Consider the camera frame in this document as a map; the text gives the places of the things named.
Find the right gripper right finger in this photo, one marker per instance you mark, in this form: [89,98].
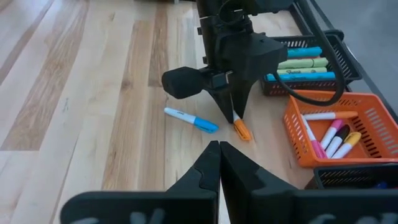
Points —
[239,180]

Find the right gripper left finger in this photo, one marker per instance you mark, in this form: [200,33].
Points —
[208,174]

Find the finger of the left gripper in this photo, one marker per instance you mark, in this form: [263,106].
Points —
[183,82]
[241,96]

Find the orange cap white marker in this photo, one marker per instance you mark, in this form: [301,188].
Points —
[242,129]

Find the green highlighter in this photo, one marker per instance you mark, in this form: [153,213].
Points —
[304,71]
[298,63]

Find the pink cap white marker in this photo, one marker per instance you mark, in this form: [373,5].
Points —
[317,147]

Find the black cap white marker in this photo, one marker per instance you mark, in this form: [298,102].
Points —
[342,132]

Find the yellow cap white marker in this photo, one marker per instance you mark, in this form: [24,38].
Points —
[353,138]

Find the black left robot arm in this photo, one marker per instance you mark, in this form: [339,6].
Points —
[270,4]

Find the blue cap white marker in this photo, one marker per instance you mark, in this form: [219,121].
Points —
[202,124]

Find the orange plastic mesh basket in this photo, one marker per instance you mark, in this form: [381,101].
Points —
[292,140]

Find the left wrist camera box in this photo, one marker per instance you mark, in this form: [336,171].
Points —
[255,56]

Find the black frame clamp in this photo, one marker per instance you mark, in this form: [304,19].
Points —
[337,32]

